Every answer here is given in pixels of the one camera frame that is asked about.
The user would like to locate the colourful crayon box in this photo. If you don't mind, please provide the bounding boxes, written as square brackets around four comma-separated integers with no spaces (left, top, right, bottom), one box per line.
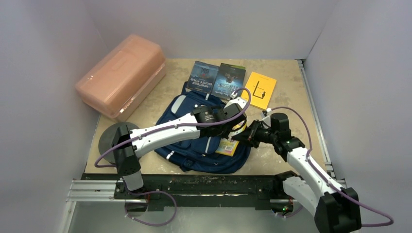
[215,120,247,157]

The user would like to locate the navy blue student backpack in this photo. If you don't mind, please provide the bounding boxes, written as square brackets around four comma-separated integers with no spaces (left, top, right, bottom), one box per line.
[155,83,251,174]

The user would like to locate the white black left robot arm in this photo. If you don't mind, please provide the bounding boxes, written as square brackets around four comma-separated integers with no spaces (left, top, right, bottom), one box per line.
[108,98,249,199]

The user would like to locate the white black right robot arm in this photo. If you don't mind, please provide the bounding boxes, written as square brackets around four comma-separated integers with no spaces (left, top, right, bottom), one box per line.
[232,113,361,233]

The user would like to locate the yellow paperback book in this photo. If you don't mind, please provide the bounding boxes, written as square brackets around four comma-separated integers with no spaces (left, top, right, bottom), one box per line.
[245,72,277,109]

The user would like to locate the dark blue paperback book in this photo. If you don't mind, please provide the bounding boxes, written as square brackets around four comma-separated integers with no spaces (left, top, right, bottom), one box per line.
[211,63,246,100]

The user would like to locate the Nineteen Eighty-Four paperback book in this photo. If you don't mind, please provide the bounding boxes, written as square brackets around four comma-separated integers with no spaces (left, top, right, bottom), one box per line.
[186,61,219,94]

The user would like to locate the translucent pink storage box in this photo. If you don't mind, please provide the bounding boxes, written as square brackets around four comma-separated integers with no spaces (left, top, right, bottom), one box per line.
[75,34,166,122]

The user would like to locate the grey round disc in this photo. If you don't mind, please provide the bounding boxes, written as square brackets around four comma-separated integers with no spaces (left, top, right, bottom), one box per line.
[98,122,139,167]

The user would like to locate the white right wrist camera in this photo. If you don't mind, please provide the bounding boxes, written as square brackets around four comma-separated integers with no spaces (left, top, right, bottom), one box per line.
[261,108,272,126]

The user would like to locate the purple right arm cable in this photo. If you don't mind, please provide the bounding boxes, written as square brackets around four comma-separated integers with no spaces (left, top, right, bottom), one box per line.
[270,106,395,228]

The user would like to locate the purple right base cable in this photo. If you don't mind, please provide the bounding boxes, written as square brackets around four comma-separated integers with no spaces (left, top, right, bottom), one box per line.
[274,200,305,218]

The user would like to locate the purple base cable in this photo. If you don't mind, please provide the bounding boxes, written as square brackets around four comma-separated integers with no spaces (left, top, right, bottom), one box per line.
[274,200,305,218]
[124,184,178,227]

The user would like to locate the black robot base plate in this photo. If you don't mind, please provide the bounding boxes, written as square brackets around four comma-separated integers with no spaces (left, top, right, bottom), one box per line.
[114,171,299,215]

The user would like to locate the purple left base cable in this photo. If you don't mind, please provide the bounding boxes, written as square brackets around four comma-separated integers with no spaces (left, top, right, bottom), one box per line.
[124,184,178,227]

